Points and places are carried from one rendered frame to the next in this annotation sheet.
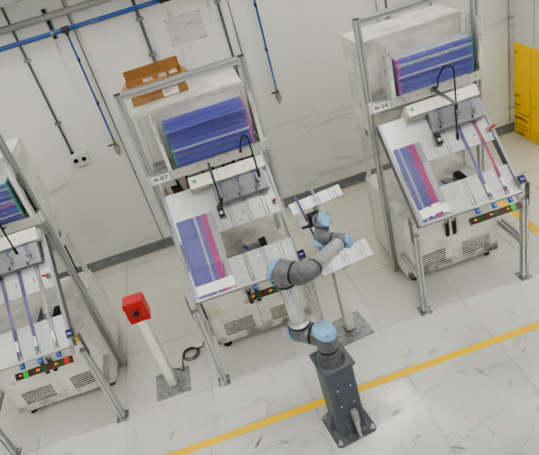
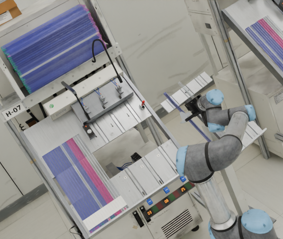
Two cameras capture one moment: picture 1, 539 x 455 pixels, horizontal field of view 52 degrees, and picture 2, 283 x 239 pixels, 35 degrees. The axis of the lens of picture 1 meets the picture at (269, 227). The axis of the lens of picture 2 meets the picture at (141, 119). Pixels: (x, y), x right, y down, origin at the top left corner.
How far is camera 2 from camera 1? 103 cm
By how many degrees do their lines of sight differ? 10
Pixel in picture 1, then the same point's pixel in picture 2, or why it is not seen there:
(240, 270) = (127, 188)
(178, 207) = (40, 138)
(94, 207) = not seen: outside the picture
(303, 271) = (224, 149)
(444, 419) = not seen: outside the picture
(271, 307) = (162, 225)
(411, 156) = (264, 30)
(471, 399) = not seen: outside the picture
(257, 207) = (126, 116)
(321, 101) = (144, 26)
